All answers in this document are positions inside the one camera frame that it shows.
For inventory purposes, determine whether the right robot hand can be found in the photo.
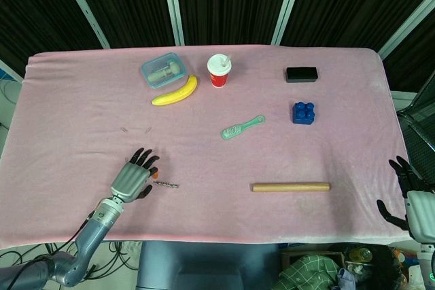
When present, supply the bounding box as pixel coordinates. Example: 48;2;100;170
376;156;435;244

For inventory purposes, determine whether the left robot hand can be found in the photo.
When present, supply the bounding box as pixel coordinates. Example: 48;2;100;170
110;147;160;202

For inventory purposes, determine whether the orange-handled metal drill bit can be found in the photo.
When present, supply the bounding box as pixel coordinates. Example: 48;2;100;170
151;170;180;189

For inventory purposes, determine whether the yellow plastic bottle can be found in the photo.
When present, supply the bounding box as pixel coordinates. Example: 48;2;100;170
346;247;374;264

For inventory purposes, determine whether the black mesh chair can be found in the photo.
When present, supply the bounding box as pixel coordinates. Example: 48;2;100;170
396;72;435;192

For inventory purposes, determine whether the pink tablecloth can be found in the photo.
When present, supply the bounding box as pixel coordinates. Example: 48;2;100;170
0;44;413;252

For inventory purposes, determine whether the yellow banana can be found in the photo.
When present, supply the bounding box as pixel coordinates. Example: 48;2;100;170
151;74;199;107

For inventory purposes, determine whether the grey blue cloth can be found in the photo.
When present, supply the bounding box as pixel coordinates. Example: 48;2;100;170
336;268;358;290

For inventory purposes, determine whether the green brush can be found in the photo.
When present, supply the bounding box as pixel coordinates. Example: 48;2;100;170
221;115;266;141

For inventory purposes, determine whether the beige toy inside container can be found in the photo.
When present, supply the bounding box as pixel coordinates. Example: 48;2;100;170
148;61;181;82

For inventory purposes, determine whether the green plaid cloth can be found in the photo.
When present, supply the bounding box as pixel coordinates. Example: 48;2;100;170
271;254;344;290

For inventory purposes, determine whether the clear container blue lid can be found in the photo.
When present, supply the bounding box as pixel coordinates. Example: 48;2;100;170
141;52;190;90

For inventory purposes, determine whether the red paper cup white lid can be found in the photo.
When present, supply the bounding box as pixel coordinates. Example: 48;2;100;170
207;54;234;89

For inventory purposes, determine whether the wooden rolling pin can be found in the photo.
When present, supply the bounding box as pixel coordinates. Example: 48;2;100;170
251;182;331;193

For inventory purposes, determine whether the blue building block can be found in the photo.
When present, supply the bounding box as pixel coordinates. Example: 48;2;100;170
291;101;317;125

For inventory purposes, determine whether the black rectangular box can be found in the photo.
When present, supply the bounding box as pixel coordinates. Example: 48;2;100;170
284;67;320;84

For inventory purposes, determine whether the black floor cable tangle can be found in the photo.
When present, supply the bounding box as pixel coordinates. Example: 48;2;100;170
81;240;142;280

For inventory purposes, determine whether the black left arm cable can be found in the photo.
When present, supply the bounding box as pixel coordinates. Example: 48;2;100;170
0;211;96;290

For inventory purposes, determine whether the white partition frame post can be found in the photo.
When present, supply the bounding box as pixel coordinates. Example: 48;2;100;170
377;0;435;59
54;0;111;50
160;0;185;46
271;0;309;46

